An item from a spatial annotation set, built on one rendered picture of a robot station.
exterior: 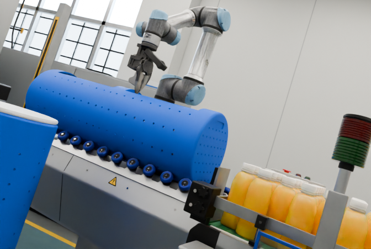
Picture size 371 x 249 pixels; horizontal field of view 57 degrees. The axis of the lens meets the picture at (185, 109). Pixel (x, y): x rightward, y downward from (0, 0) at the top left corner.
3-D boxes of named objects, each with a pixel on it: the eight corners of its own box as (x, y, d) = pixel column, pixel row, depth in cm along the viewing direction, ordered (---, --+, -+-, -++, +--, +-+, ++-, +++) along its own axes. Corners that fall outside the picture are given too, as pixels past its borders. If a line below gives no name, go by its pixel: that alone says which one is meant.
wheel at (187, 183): (183, 179, 116) (181, 175, 114) (194, 183, 114) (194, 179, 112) (176, 189, 113) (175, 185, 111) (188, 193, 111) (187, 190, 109)
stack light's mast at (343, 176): (324, 187, 73) (344, 117, 75) (355, 197, 70) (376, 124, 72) (321, 186, 68) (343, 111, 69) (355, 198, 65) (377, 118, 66)
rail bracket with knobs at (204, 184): (194, 213, 104) (203, 180, 105) (215, 222, 101) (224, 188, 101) (179, 215, 95) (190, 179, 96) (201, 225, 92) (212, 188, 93)
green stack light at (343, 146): (331, 160, 74) (337, 138, 74) (364, 169, 71) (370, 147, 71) (329, 158, 68) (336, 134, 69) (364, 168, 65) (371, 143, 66)
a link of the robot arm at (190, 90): (179, 103, 187) (212, 12, 191) (201, 110, 179) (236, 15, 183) (167, 97, 177) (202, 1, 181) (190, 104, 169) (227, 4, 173)
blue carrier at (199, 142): (64, 130, 176) (81, 77, 177) (215, 188, 134) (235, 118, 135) (16, 122, 151) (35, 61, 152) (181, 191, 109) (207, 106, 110)
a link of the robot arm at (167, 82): (162, 98, 194) (170, 76, 195) (181, 104, 187) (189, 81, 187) (150, 93, 184) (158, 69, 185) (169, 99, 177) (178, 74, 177)
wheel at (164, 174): (164, 171, 119) (163, 168, 118) (175, 175, 117) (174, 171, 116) (158, 181, 116) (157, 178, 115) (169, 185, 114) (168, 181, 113)
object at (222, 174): (214, 200, 123) (224, 167, 124) (220, 202, 122) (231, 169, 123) (203, 201, 114) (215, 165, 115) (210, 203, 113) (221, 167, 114)
